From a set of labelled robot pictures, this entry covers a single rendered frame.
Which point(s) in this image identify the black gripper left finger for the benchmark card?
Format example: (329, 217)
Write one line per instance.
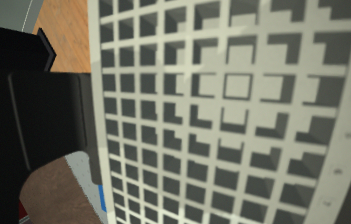
(43, 116)

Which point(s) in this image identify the blue tape outline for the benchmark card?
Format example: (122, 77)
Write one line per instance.
(102, 198)

